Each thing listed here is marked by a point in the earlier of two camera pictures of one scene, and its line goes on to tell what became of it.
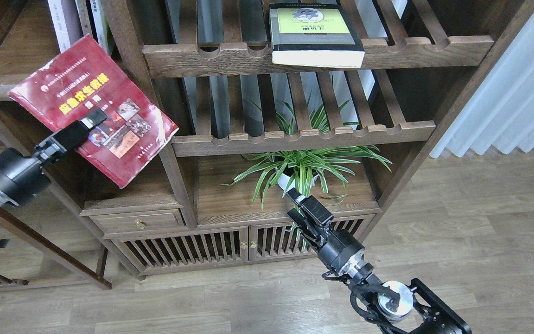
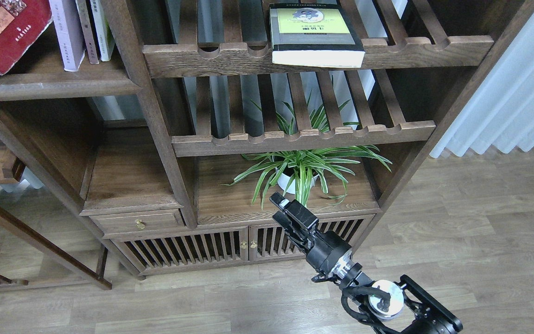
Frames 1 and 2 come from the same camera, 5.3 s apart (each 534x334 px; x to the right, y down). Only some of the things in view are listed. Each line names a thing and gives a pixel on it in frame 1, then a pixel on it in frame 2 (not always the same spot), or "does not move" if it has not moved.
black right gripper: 333,247 to 326,252
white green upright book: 104,32 does not move
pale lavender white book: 66,22 does not move
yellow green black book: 314,34 does not move
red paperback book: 82,78 to 1,30
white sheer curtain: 520,101 does not move
